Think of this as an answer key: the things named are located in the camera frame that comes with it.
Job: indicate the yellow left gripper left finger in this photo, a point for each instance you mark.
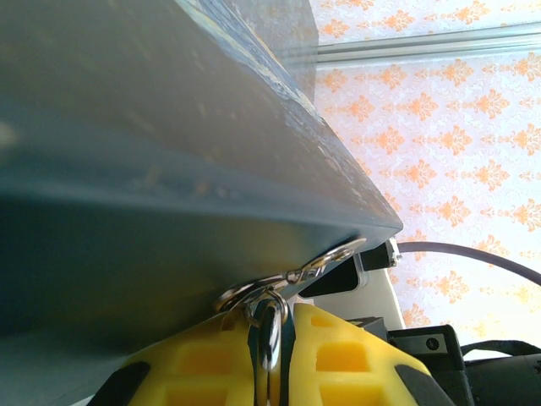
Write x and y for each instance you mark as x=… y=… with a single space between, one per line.
x=190 y=368

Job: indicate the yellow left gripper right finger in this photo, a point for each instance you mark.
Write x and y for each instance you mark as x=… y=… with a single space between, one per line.
x=351 y=363

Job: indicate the blue painted tin box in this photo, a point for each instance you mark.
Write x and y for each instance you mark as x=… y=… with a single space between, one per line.
x=148 y=169

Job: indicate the aluminium corner post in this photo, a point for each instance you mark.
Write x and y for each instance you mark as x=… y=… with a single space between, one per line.
x=422 y=46

